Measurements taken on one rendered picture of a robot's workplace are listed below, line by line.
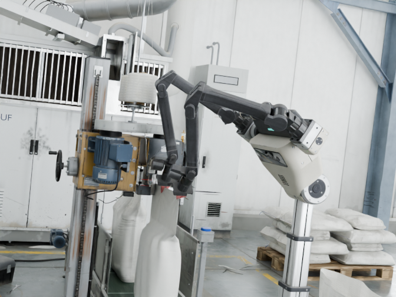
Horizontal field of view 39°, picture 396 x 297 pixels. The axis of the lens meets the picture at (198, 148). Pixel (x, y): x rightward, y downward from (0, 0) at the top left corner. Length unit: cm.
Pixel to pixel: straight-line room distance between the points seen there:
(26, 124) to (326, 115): 445
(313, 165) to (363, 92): 612
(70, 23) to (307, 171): 347
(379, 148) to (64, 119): 494
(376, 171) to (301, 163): 628
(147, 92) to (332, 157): 581
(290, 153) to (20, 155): 371
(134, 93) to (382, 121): 630
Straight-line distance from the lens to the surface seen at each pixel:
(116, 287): 364
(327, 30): 847
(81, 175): 315
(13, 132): 583
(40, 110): 583
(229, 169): 712
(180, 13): 650
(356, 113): 871
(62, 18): 563
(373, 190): 893
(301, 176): 269
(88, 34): 556
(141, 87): 298
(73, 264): 331
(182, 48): 645
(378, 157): 888
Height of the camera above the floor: 148
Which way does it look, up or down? 3 degrees down
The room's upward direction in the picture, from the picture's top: 6 degrees clockwise
